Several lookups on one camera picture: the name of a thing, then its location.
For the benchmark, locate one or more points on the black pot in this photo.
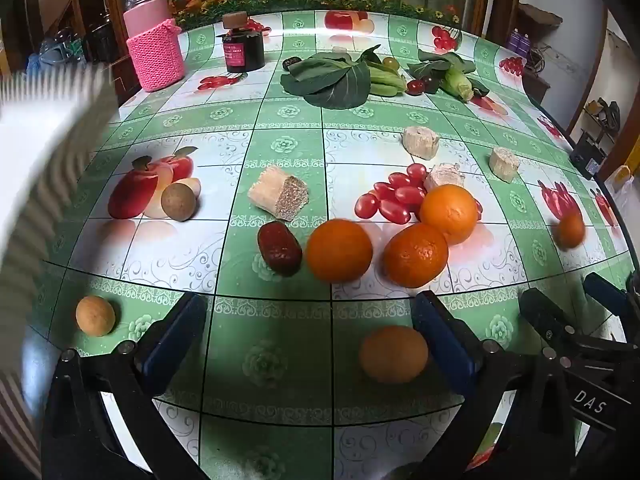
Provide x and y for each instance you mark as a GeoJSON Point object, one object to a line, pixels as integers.
{"type": "Point", "coordinates": [102, 42]}

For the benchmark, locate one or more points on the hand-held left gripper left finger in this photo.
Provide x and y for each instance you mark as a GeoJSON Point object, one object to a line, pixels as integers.
{"type": "Point", "coordinates": [167, 345]}

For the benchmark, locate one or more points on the black box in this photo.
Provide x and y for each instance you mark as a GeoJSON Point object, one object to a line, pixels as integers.
{"type": "Point", "coordinates": [586, 152]}

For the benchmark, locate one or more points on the small orange fruit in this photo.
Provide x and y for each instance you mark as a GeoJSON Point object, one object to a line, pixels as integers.
{"type": "Point", "coordinates": [570, 230]}

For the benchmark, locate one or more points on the pink bottle with knitted sleeve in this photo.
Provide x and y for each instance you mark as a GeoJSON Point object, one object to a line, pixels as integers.
{"type": "Point", "coordinates": [152, 50]}

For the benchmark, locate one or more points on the red date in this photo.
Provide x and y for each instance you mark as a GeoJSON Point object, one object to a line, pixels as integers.
{"type": "Point", "coordinates": [279, 248]}

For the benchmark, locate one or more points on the corn cob in husk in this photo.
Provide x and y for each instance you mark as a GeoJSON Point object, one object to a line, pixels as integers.
{"type": "Point", "coordinates": [462, 85]}

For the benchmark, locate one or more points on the green fruit-print tablecloth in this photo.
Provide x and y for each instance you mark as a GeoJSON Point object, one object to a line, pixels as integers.
{"type": "Point", "coordinates": [290, 125]}

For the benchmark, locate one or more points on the dark red fruit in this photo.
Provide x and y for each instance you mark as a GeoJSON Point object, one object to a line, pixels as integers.
{"type": "Point", "coordinates": [415, 86]}

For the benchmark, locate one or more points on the orange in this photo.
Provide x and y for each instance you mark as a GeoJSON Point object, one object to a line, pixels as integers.
{"type": "Point", "coordinates": [416, 255]}
{"type": "Point", "coordinates": [339, 250]}
{"type": "Point", "coordinates": [448, 213]}

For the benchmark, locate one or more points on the large sugarcane piece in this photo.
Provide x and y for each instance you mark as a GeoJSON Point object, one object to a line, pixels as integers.
{"type": "Point", "coordinates": [278, 192]}

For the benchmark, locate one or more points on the dark jar with wooden lid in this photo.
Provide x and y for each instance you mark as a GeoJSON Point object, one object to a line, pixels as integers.
{"type": "Point", "coordinates": [244, 47]}

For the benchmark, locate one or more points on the large brown longan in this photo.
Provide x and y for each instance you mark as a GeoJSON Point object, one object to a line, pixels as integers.
{"type": "Point", "coordinates": [393, 354]}

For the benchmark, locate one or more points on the small brown longan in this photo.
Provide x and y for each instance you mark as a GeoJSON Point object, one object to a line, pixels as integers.
{"type": "Point", "coordinates": [178, 201]}

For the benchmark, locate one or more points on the purple bottle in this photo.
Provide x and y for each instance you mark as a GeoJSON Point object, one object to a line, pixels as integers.
{"type": "Point", "coordinates": [526, 42]}
{"type": "Point", "coordinates": [514, 40]}

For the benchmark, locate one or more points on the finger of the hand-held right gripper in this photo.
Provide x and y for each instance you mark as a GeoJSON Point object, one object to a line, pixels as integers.
{"type": "Point", "coordinates": [605, 287]}
{"type": "Point", "coordinates": [542, 315]}

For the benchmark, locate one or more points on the white tray with striped rim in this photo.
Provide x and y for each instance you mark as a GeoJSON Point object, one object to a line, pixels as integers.
{"type": "Point", "coordinates": [30, 160]}

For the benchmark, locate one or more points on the small tan longan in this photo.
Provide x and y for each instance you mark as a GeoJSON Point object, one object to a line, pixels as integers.
{"type": "Point", "coordinates": [95, 315]}

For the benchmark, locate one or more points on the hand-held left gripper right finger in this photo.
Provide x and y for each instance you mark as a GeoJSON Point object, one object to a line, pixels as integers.
{"type": "Point", "coordinates": [442, 345]}

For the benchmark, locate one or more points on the green cucumber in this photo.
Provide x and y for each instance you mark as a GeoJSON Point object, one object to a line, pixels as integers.
{"type": "Point", "coordinates": [386, 86]}

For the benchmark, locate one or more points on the large green leaf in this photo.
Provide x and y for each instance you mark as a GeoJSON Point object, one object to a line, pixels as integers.
{"type": "Point", "coordinates": [327, 80]}

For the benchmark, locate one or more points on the yellow object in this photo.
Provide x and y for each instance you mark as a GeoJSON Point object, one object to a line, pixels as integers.
{"type": "Point", "coordinates": [621, 176]}

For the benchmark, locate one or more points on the leafy greens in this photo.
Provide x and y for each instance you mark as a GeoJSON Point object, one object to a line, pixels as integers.
{"type": "Point", "coordinates": [442, 65]}

